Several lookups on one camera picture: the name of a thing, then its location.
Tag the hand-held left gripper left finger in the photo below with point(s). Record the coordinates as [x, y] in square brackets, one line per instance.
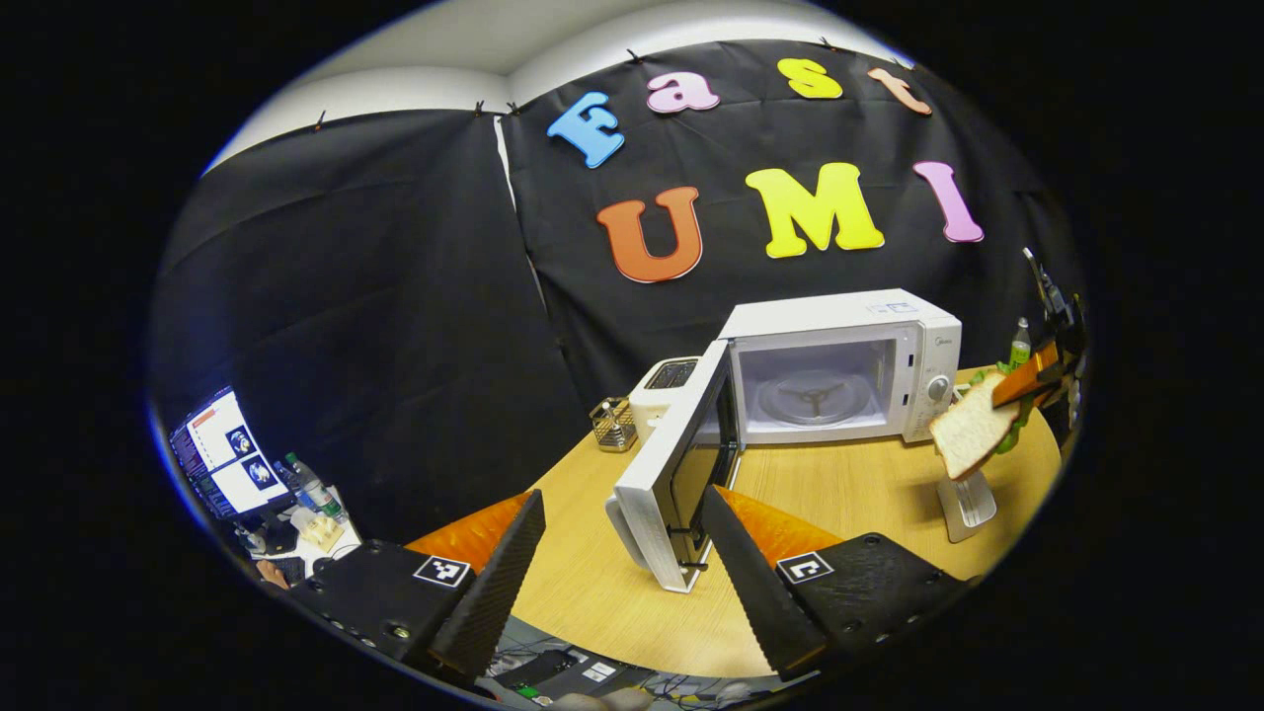
[494, 592]

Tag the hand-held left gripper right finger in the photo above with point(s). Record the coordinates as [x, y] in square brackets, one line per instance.
[755, 592]

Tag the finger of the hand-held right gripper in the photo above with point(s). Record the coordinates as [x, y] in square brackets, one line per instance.
[1029, 375]

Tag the white bread slice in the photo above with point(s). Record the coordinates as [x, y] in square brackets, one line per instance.
[968, 430]

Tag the white microwave oven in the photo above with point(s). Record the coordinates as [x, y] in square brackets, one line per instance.
[839, 311]

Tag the green label drink bottle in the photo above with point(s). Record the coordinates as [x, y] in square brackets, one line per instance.
[1020, 348]

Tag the white rectangular tray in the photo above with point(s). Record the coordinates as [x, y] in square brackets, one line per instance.
[965, 509]

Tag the beige wooden object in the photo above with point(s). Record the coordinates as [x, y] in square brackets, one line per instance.
[321, 533]

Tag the glass turntable plate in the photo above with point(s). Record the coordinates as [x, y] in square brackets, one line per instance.
[790, 405]

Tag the clear plastic water bottle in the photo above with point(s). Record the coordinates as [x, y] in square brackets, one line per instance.
[316, 489]

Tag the white toaster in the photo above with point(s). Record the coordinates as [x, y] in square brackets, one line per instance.
[657, 400]

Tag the computer monitor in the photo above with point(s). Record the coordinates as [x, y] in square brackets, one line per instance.
[222, 459]

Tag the black backdrop cloth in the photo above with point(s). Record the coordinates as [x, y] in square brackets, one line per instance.
[395, 296]

